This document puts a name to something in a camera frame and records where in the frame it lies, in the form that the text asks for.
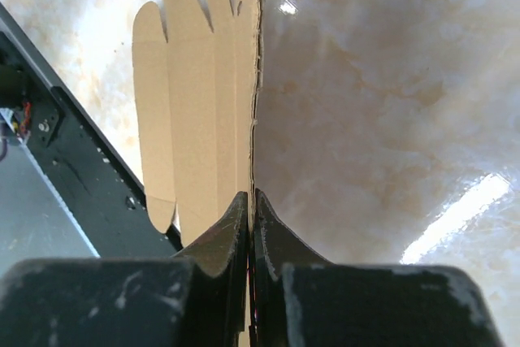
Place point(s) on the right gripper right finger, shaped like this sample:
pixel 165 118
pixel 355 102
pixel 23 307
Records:
pixel 293 287

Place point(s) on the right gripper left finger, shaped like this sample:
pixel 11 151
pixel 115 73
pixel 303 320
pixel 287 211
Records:
pixel 214 309

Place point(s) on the brown cardboard box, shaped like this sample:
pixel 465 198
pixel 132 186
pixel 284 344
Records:
pixel 196 70

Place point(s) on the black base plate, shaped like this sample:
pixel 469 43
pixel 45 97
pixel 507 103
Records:
pixel 106 200

